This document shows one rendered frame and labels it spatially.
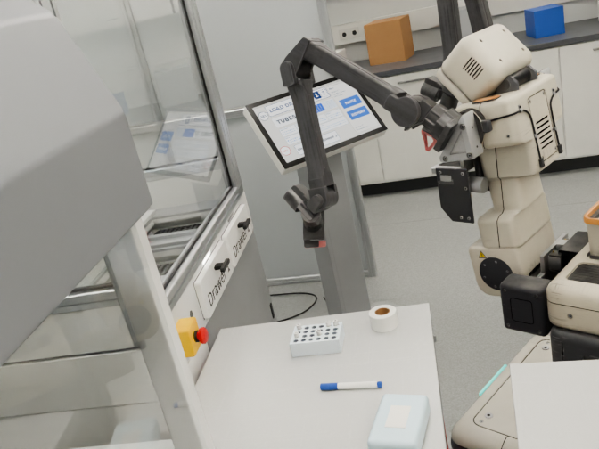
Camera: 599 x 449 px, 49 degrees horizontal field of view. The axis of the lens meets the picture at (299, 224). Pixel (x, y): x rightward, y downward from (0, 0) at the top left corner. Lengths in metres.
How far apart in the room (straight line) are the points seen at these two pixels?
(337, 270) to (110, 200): 2.08
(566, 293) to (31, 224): 1.29
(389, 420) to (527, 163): 0.81
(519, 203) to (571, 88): 2.84
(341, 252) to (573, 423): 1.68
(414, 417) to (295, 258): 2.49
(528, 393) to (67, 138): 1.02
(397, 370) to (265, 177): 2.21
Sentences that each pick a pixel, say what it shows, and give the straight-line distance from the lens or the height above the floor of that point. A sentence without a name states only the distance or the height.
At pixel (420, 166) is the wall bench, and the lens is 4.76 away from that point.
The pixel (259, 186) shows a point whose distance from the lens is 3.60.
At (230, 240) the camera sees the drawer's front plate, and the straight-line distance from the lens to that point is 2.07.
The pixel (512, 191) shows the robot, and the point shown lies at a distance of 1.86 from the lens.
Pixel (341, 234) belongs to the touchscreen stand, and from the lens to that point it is 2.82.
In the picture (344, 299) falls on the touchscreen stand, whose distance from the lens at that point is 2.92.
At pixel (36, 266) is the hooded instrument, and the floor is 1.41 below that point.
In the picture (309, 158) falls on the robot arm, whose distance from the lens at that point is 1.89.
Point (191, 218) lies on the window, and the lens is 1.87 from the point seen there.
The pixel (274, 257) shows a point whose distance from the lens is 3.75.
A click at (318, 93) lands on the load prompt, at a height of 1.16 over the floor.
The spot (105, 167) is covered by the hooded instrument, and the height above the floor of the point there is 1.45.
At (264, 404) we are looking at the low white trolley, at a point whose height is 0.76.
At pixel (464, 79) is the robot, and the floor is 1.28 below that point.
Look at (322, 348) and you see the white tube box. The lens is 1.62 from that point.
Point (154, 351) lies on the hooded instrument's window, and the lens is 0.94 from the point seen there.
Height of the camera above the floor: 1.62
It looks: 20 degrees down
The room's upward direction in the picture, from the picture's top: 13 degrees counter-clockwise
